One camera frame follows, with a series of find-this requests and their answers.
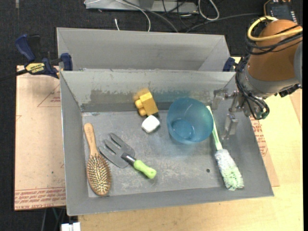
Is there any grey garden fork green handle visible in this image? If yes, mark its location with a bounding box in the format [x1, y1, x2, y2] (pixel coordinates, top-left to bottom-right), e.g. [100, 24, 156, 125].
[98, 132, 157, 180]

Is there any blue plastic bowl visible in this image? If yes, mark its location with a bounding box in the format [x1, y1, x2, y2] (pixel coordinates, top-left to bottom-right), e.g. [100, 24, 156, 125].
[166, 97, 215, 144]

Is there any yellow toy building block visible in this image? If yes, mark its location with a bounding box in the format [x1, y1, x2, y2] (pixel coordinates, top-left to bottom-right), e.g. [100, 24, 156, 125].
[133, 88, 159, 117]

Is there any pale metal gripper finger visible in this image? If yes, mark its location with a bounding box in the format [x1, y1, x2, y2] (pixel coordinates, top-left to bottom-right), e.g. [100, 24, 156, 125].
[212, 88, 228, 111]
[221, 114, 239, 141]

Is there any black cylinder on white bracket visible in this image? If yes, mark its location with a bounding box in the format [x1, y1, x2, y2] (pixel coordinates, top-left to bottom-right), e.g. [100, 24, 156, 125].
[278, 83, 302, 98]

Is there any brown cardboard board red print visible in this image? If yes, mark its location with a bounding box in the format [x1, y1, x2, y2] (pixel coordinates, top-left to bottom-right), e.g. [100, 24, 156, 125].
[14, 65, 281, 211]

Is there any white rounded block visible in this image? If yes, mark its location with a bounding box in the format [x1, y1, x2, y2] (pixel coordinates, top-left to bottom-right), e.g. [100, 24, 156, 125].
[141, 115, 161, 133]

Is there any grey metal bin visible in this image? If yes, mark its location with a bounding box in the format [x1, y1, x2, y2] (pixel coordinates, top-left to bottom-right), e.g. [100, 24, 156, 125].
[56, 27, 275, 217]

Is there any green and white bottle brush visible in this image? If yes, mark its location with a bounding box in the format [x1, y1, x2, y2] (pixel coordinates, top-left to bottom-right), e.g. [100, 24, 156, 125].
[206, 105, 244, 192]

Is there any wooden hairbrush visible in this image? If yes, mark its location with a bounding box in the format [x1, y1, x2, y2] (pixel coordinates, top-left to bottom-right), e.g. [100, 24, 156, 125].
[83, 122, 112, 197]

